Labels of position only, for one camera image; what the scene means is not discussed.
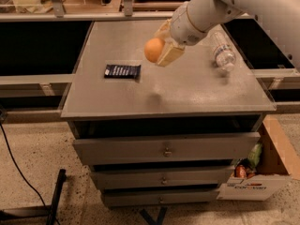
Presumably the metal railing frame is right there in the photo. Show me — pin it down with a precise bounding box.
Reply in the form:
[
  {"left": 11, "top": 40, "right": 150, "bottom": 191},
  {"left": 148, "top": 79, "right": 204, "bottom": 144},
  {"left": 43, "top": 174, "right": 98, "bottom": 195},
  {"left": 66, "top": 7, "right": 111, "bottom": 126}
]
[{"left": 0, "top": 0, "right": 189, "bottom": 20}]

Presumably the grey drawer cabinet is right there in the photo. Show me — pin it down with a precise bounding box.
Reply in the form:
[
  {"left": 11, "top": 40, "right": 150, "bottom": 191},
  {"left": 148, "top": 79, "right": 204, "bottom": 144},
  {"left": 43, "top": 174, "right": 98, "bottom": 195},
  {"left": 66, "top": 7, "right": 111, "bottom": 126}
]
[{"left": 61, "top": 21, "right": 275, "bottom": 195}]

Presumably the black metal stand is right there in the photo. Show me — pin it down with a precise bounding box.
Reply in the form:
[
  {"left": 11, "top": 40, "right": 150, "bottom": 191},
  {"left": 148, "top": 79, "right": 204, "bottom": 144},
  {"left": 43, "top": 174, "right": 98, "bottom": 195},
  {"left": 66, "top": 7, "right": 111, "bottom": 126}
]
[{"left": 0, "top": 168, "right": 68, "bottom": 225}]

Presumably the green snack bag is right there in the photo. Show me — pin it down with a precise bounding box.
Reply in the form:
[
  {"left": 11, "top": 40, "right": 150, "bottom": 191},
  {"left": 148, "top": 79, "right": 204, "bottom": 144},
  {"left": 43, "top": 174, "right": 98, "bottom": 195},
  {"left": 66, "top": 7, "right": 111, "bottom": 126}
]
[{"left": 247, "top": 142, "right": 263, "bottom": 168}]

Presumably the grey drawer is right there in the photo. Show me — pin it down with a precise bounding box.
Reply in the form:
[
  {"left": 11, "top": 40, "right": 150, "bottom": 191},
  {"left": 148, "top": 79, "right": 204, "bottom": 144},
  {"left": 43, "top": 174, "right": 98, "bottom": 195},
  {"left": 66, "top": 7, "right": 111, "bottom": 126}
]
[
  {"left": 73, "top": 132, "right": 260, "bottom": 165},
  {"left": 101, "top": 188, "right": 218, "bottom": 207},
  {"left": 91, "top": 166, "right": 233, "bottom": 190}
]

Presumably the cardboard box with snacks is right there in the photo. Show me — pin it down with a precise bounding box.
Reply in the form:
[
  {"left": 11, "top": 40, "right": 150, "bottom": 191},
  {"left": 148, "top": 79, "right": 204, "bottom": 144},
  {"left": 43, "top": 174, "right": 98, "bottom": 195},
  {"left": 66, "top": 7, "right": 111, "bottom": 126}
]
[{"left": 217, "top": 115, "right": 300, "bottom": 201}]

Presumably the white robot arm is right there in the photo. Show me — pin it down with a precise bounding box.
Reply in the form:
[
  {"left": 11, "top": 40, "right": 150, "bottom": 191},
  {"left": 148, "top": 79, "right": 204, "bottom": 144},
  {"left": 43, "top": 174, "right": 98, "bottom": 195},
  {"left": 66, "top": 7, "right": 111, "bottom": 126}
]
[{"left": 155, "top": 0, "right": 300, "bottom": 69}]

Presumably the top grey drawer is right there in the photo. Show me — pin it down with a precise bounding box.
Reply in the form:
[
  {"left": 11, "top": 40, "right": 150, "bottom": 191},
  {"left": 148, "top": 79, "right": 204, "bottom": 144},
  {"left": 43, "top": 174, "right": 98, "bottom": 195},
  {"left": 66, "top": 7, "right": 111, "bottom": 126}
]
[{"left": 73, "top": 132, "right": 260, "bottom": 165}]

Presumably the dark blue rxbar wrapper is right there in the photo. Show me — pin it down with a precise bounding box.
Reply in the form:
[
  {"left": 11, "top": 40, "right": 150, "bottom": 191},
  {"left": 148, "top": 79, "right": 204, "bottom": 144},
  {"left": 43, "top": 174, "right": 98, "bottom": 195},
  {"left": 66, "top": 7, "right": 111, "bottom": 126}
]
[{"left": 104, "top": 65, "right": 142, "bottom": 79}]

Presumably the orange fruit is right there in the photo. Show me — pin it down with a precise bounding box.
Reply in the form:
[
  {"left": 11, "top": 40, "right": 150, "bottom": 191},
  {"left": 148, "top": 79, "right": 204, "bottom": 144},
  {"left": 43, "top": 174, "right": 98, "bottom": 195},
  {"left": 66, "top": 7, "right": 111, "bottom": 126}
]
[{"left": 144, "top": 37, "right": 165, "bottom": 63}]

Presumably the brown snack packet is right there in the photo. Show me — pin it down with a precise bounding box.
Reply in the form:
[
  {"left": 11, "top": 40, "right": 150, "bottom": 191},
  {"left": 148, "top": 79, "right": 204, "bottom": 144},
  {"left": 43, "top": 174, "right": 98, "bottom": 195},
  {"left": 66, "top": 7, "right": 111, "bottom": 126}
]
[{"left": 234, "top": 165, "right": 248, "bottom": 178}]

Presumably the clear plastic water bottle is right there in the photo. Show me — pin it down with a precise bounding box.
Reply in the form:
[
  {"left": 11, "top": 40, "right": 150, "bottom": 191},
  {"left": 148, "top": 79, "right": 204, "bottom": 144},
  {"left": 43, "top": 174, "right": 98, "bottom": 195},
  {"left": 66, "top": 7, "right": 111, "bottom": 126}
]
[{"left": 210, "top": 32, "right": 236, "bottom": 72}]

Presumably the bottom grey drawer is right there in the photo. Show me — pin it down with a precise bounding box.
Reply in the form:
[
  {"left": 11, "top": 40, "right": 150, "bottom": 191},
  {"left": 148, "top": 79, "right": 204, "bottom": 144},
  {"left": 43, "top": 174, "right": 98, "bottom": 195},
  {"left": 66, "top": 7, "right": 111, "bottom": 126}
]
[{"left": 101, "top": 188, "right": 218, "bottom": 207}]

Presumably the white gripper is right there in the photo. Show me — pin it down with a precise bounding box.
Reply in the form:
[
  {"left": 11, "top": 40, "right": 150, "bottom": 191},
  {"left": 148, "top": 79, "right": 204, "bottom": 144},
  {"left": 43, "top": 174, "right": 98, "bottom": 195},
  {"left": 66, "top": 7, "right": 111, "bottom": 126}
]
[{"left": 154, "top": 2, "right": 206, "bottom": 67}]

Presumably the black cable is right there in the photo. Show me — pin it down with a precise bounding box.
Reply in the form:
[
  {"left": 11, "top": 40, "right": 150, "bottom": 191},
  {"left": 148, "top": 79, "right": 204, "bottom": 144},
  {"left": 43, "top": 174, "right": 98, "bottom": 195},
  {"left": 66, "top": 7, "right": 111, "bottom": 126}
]
[{"left": 0, "top": 122, "right": 61, "bottom": 225}]

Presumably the middle grey drawer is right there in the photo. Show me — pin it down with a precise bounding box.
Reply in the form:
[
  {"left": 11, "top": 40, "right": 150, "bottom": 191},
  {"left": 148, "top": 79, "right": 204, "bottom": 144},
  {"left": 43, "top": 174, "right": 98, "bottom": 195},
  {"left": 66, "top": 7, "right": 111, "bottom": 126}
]
[{"left": 91, "top": 166, "right": 233, "bottom": 190}]

